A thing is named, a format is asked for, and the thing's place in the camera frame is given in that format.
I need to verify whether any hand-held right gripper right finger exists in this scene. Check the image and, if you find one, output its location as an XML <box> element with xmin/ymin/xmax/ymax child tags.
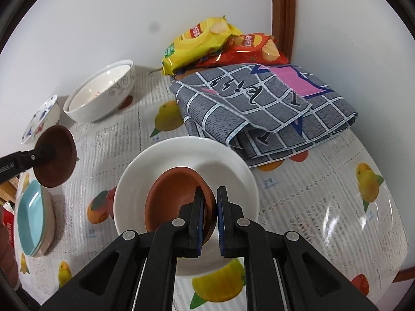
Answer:
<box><xmin>217</xmin><ymin>186</ymin><xmax>378</xmax><ymax>311</ymax></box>

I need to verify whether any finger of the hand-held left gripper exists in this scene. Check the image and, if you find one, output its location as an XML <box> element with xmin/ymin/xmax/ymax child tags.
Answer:
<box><xmin>0</xmin><ymin>143</ymin><xmax>58</xmax><ymax>185</ymax></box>

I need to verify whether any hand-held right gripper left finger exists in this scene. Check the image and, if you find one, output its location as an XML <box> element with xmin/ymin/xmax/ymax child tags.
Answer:
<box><xmin>39</xmin><ymin>186</ymin><xmax>208</xmax><ymax>311</ymax></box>

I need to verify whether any brown clay bowl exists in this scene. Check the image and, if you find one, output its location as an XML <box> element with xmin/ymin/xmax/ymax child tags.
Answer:
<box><xmin>33</xmin><ymin>125</ymin><xmax>79</xmax><ymax>188</ymax></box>
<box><xmin>144</xmin><ymin>166</ymin><xmax>217</xmax><ymax>246</ymax></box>

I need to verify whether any plain white bowl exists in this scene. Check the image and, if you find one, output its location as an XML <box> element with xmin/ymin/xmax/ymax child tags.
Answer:
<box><xmin>113</xmin><ymin>137</ymin><xmax>260</xmax><ymax>277</ymax></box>

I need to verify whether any blue plate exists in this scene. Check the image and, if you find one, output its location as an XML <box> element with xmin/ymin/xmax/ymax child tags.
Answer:
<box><xmin>16</xmin><ymin>180</ymin><xmax>46</xmax><ymax>255</ymax></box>

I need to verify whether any pink plate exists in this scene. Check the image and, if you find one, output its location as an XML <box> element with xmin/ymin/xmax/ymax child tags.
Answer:
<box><xmin>19</xmin><ymin>181</ymin><xmax>57</xmax><ymax>258</ymax></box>

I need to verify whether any wooden box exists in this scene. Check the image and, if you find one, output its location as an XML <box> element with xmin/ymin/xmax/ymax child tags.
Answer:
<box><xmin>0</xmin><ymin>172</ymin><xmax>30</xmax><ymax>208</ymax></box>

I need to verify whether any white bowl with blue pattern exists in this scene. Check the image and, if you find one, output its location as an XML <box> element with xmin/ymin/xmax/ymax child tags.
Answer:
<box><xmin>21</xmin><ymin>95</ymin><xmax>61</xmax><ymax>145</ymax></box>

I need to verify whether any white bowl with grey ornament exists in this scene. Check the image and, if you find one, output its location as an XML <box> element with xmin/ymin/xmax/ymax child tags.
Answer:
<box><xmin>63</xmin><ymin>60</ymin><xmax>135</xmax><ymax>123</ymax></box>

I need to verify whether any grey checked cloth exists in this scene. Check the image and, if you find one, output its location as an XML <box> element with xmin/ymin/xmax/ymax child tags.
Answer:
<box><xmin>169</xmin><ymin>62</ymin><xmax>360</xmax><ymax>168</ymax></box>

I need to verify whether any yellow chips bag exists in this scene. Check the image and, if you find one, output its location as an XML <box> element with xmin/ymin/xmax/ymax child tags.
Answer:
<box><xmin>161</xmin><ymin>16</ymin><xmax>243</xmax><ymax>76</ymax></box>

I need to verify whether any red chips bag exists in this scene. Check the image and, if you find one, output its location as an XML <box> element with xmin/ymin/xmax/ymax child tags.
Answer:
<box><xmin>195</xmin><ymin>32</ymin><xmax>289</xmax><ymax>70</ymax></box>

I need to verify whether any brown wooden trim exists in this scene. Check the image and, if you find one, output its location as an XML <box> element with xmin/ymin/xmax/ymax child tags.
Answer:
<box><xmin>392</xmin><ymin>266</ymin><xmax>415</xmax><ymax>283</ymax></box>

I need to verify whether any brown wooden door frame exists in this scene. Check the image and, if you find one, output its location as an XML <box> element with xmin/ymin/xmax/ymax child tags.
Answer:
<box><xmin>270</xmin><ymin>0</ymin><xmax>296</xmax><ymax>63</ymax></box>

